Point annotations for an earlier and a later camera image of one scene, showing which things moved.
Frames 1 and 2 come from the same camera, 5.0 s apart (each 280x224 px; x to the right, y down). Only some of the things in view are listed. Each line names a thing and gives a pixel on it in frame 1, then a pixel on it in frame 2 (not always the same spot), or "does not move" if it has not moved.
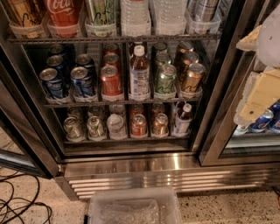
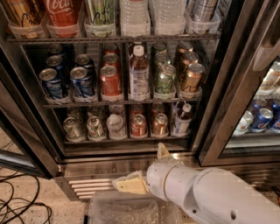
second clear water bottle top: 171,17 does not move
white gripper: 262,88 -> 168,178
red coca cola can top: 63,17 does not move
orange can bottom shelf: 161,124 does not move
